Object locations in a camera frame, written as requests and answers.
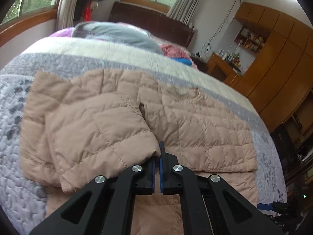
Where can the grey pillow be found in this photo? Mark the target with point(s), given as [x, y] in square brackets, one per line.
[117, 33]

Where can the wall shelf with items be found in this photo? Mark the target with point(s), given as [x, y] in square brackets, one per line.
[250, 40]

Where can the wooden desk with items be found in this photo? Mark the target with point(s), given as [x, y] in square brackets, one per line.
[222, 71]

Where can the blue item on bed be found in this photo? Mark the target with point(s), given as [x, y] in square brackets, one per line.
[183, 60]

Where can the beige quilted jacket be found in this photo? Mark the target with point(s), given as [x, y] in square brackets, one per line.
[107, 120]

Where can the dark wooden headboard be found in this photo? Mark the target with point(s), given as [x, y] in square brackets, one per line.
[158, 24]

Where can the grey patterned quilt bedspread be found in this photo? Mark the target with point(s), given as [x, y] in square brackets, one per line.
[23, 201]

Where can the grey curtain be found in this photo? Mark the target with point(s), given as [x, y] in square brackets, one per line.
[183, 11]

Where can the side window wooden frame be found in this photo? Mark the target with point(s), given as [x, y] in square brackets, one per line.
[25, 14]

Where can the wooden wardrobe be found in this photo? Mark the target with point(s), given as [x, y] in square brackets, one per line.
[280, 77]

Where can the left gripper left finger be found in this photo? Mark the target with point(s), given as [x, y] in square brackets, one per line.
[103, 206]

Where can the pink floral bedding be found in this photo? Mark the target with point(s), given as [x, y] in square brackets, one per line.
[168, 48]

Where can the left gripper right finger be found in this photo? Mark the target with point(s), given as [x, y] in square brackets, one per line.
[210, 205]

